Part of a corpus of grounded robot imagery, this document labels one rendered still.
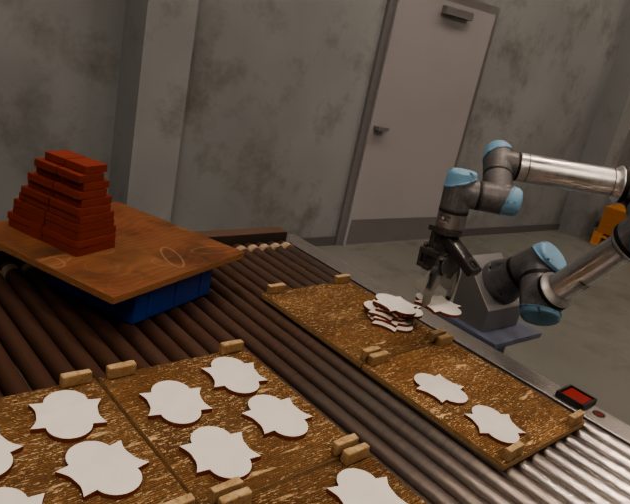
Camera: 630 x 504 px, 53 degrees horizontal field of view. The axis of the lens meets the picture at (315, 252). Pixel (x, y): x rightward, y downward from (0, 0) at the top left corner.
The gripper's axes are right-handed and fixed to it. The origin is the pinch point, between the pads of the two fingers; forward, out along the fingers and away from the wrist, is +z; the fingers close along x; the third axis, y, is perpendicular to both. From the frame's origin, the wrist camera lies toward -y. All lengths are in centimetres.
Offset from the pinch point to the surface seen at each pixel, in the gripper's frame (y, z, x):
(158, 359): 23, 13, 68
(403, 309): 11.4, 6.8, -1.2
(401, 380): -9.4, 12.9, 21.8
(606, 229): 199, 75, -604
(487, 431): -32.9, 13.2, 20.5
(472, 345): -2.7, 14.6, -18.1
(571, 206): 247, 61, -604
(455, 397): -21.0, 12.6, 16.1
